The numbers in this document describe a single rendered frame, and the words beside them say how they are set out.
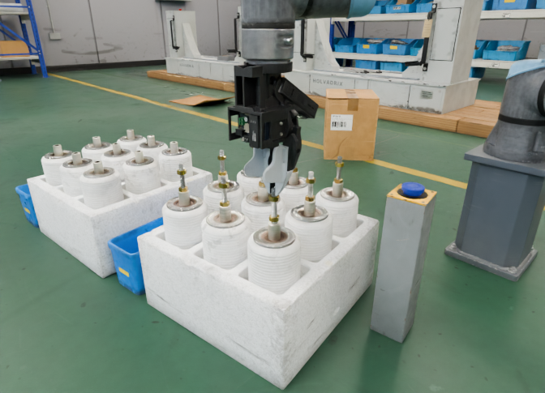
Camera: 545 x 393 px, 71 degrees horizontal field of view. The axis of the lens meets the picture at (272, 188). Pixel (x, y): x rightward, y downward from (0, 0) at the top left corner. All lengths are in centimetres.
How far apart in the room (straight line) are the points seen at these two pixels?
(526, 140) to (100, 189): 103
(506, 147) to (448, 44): 175
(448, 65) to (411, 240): 212
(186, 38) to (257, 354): 460
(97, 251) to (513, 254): 105
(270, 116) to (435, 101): 226
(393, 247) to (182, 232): 42
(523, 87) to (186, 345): 93
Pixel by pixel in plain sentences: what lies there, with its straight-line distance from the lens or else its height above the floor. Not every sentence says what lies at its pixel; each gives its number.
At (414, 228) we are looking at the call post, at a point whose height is 26.
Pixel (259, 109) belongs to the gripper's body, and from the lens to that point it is 55.
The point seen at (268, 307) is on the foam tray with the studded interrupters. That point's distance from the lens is 65.
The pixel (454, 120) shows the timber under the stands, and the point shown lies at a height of 7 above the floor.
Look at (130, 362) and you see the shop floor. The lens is 85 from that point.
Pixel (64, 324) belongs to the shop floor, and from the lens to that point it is 99.
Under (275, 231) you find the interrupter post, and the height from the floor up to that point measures 27.
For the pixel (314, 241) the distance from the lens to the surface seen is 74.
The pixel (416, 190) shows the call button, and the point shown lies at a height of 33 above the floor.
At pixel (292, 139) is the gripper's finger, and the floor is 44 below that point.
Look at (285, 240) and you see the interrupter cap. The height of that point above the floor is 25.
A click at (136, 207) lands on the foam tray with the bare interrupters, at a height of 16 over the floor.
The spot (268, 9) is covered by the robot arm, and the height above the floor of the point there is 62.
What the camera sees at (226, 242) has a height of 23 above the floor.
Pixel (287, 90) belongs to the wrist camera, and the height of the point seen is 51.
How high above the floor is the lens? 59
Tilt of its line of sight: 23 degrees down
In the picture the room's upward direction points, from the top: straight up
